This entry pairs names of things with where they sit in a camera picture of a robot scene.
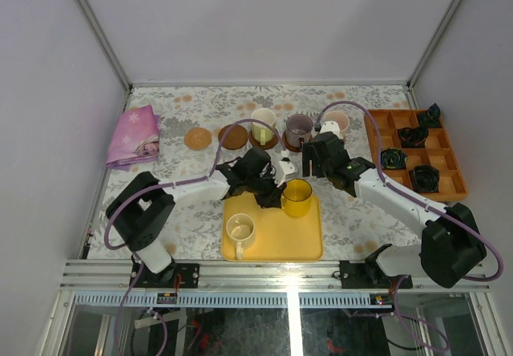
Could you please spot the aluminium front frame rail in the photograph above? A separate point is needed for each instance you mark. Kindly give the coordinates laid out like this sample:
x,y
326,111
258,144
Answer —
x,y
220,276

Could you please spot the brown wooden coaster right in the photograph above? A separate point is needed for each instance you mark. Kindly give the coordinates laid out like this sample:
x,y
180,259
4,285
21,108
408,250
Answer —
x,y
295,142

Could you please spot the yellow plastic tray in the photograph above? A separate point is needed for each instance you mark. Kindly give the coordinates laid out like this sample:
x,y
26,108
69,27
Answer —
x,y
279,237

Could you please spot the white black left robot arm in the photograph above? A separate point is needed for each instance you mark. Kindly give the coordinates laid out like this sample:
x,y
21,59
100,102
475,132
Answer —
x,y
140,212

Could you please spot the brown wooden coaster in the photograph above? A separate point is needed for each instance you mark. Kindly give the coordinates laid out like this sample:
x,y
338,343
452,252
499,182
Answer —
x,y
295,142
268,145
236,139

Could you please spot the orange wooden divided organizer box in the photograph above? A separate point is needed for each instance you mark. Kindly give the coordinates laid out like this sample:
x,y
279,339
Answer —
x,y
436,152

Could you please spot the yellow glass mug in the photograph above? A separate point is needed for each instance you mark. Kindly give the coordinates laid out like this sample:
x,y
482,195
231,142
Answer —
x,y
296,198

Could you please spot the brown wooden coaster middle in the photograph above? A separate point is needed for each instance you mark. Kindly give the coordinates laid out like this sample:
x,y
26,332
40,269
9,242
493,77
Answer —
x,y
268,145

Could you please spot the rolled dark speckled tie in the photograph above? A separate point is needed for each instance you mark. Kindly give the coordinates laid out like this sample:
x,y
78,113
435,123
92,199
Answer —
x,y
424,179

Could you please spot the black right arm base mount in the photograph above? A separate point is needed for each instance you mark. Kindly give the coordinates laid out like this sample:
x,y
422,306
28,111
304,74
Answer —
x,y
363,275

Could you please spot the rolled tie with yellow pattern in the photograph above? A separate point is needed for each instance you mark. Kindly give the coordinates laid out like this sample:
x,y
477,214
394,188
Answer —
x,y
393,159

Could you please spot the woven rattan coaster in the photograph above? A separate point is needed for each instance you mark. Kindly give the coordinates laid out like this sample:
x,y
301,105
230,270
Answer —
x,y
198,138

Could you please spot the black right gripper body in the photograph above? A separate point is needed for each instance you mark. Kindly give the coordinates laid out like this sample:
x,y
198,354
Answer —
x,y
324,168

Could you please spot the rolled dark green tie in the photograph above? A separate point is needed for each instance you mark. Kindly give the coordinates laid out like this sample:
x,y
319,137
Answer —
x,y
431,117

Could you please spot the floral patterned tablecloth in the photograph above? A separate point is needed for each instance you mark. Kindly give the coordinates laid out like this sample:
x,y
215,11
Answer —
x,y
352,228

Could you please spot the pink folded cloth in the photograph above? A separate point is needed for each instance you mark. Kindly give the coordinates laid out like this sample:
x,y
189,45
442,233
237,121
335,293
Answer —
x,y
136,138

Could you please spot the pink ceramic mug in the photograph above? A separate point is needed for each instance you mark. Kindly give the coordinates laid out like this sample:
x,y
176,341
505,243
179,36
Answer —
x,y
341,118

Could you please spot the cream ceramic mug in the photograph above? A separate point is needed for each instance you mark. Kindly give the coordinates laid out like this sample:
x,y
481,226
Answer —
x,y
241,230

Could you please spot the purple mug black handle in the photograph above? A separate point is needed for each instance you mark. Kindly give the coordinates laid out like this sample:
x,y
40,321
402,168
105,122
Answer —
x,y
299,123

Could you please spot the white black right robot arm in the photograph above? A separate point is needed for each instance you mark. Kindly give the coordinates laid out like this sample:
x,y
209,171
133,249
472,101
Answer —
x,y
449,247

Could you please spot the brown wooden coaster left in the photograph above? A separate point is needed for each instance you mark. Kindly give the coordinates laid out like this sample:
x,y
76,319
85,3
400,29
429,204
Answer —
x,y
236,139

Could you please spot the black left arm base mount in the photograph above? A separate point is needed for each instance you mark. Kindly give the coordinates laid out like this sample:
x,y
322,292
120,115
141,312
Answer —
x,y
174,276

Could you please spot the rolled tie with orange pattern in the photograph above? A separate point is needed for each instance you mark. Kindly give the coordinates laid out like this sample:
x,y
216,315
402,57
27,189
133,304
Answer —
x,y
413,137

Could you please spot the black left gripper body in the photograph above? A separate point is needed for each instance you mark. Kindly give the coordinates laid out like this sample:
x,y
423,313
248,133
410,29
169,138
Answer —
x,y
268,195

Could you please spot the white mug green handle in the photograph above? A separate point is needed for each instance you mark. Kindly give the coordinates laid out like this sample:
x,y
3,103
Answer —
x,y
264,121

